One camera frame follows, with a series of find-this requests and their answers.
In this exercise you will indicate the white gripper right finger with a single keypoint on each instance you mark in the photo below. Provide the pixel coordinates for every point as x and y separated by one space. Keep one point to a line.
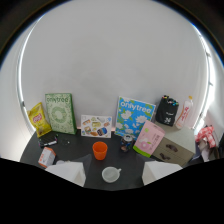
160 170

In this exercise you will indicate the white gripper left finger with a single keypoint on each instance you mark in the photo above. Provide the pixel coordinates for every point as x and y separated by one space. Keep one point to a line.
68 170

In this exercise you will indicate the green floral Onlytree book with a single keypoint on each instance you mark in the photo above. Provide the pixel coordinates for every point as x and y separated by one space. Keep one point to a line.
60 113

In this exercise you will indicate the blue floral Onlytree book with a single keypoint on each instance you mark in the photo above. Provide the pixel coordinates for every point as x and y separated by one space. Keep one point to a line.
133 117

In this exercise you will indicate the orange and white small box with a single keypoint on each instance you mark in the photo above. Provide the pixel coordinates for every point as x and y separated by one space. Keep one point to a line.
46 156

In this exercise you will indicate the beige drawer cabinet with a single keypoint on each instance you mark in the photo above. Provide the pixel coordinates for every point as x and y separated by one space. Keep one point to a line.
175 145

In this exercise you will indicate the pink and green pouch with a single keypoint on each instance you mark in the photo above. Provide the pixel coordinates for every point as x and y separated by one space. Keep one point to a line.
149 138

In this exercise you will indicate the black flat packet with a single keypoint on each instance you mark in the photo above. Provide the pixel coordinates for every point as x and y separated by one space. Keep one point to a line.
48 139

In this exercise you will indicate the orange plastic cup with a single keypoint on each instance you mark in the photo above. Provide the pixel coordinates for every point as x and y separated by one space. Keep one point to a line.
100 150

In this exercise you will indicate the white ceramic cup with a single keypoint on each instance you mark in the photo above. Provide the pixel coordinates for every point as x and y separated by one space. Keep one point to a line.
110 174

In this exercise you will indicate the dark drink can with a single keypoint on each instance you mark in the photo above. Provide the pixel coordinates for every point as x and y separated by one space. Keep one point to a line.
126 143

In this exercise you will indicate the white food picture card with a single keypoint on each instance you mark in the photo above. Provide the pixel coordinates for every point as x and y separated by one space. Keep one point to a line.
96 126

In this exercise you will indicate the red and white cloth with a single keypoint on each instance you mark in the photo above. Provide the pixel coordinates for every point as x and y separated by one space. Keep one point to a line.
206 136

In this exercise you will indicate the yellow chip bag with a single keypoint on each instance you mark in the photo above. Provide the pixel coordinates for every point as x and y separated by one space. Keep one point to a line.
39 120

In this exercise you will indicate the black pen holder with markers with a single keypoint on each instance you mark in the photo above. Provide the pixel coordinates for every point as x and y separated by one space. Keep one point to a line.
167 112

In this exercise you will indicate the white bottle with orange cap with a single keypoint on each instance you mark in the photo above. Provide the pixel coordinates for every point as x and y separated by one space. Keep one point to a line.
184 113

